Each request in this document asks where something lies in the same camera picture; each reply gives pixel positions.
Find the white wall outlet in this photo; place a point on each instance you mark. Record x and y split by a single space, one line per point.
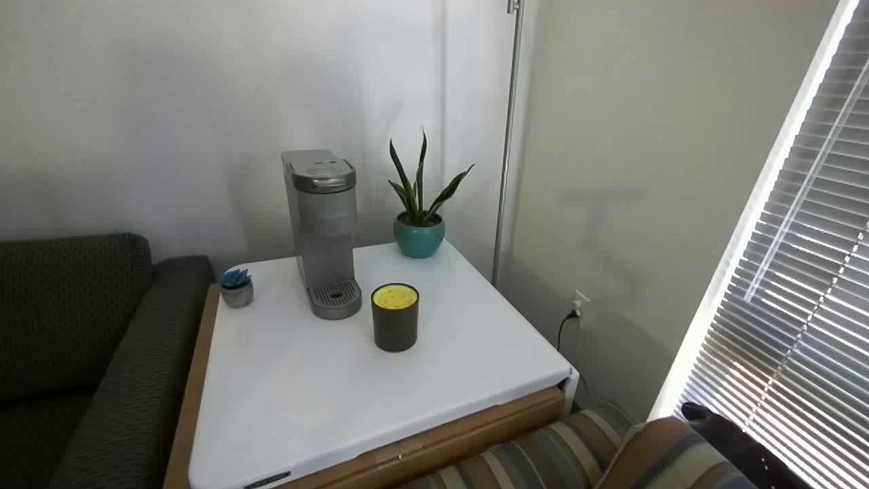
583 298

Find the white blind tilt wand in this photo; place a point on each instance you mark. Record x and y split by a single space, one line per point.
805 178

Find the thin metal floor lamp pole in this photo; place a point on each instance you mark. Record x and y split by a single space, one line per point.
506 135

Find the striped upholstered armchair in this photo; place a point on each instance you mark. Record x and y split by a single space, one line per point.
551 456

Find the white window frame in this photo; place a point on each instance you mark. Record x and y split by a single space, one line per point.
724 288

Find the grey single-serve coffee maker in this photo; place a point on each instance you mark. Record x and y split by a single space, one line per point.
322 226

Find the dark grey fabric sofa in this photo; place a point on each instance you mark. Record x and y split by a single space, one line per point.
81 343

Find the black object on armchair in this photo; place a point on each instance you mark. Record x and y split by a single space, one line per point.
743 451

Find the dark jar candle yellow wax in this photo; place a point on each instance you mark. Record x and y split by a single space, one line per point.
395 322

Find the white window blinds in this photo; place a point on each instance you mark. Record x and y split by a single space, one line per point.
805 298

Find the snake plant in teal pot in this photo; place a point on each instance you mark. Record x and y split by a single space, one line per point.
418 233

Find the wooden table with white top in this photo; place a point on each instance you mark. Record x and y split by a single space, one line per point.
436 444

